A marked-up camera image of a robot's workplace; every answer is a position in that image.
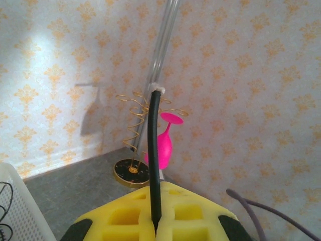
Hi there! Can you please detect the white perforated plastic basket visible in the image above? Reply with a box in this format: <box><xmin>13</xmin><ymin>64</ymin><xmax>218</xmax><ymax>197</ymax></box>
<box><xmin>0</xmin><ymin>162</ymin><xmax>57</xmax><ymax>241</ymax></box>

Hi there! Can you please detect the gold wire glass stand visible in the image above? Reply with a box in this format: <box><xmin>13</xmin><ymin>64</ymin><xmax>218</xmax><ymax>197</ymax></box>
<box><xmin>114</xmin><ymin>92</ymin><xmax>189</xmax><ymax>189</ymax></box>

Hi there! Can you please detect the long black cable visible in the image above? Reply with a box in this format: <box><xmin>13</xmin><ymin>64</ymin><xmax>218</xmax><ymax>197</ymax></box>
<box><xmin>147</xmin><ymin>82</ymin><xmax>167</xmax><ymax>226</ymax></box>

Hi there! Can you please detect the pink wine glass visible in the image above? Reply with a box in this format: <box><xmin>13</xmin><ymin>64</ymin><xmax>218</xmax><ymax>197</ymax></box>
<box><xmin>144</xmin><ymin>112</ymin><xmax>185</xmax><ymax>170</ymax></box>

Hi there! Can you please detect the tangled black cable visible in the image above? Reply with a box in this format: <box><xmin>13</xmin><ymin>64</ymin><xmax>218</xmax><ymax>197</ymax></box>
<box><xmin>0</xmin><ymin>181</ymin><xmax>14</xmax><ymax>238</ymax></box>

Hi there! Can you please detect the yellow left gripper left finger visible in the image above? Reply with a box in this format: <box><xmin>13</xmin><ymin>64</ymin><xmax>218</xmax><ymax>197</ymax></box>
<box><xmin>60</xmin><ymin>187</ymin><xmax>157</xmax><ymax>241</ymax></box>

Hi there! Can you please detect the aluminium frame post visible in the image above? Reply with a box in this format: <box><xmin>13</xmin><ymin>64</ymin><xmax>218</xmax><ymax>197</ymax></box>
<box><xmin>131</xmin><ymin>0</ymin><xmax>181</xmax><ymax>151</ymax></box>

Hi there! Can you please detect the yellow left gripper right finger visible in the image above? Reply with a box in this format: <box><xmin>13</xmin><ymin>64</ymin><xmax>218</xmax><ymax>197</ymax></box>
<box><xmin>155</xmin><ymin>181</ymin><xmax>252</xmax><ymax>241</ymax></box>

